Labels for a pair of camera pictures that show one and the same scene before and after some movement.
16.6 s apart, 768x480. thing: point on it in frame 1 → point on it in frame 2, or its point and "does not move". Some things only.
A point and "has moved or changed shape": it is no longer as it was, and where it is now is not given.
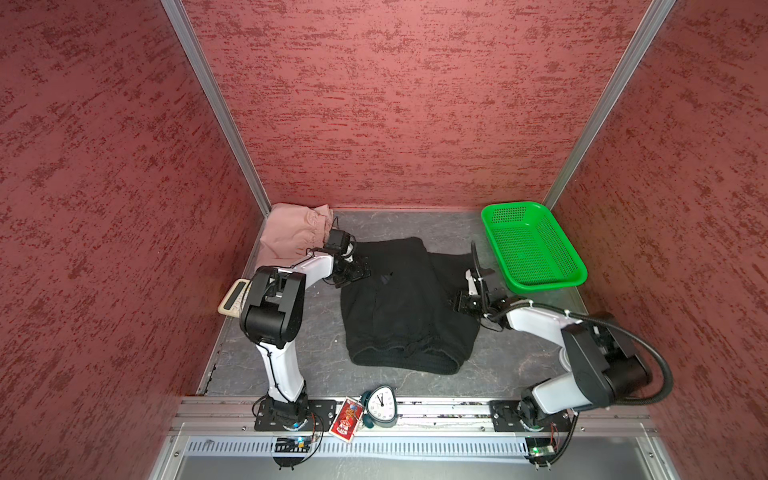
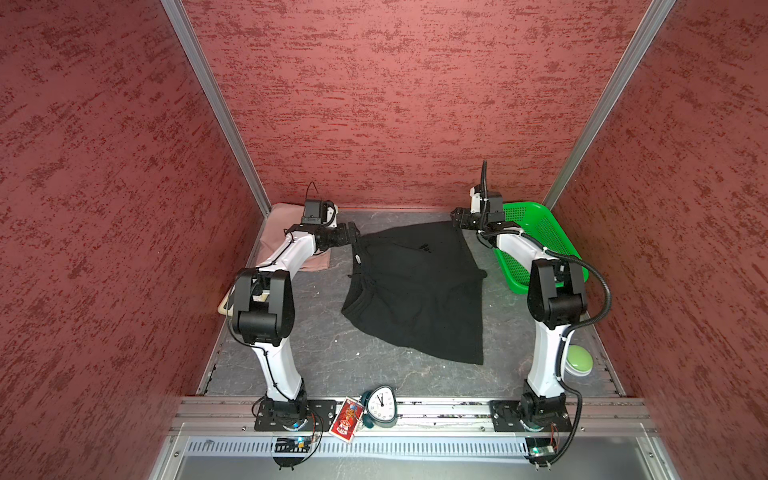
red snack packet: (347, 420) does not move
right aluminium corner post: (653, 20) does not move
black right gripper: (460, 299) → (463, 218)
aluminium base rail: (421, 418) does not move
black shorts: (402, 317) has moved or changed shape
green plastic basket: (532, 251) does not move
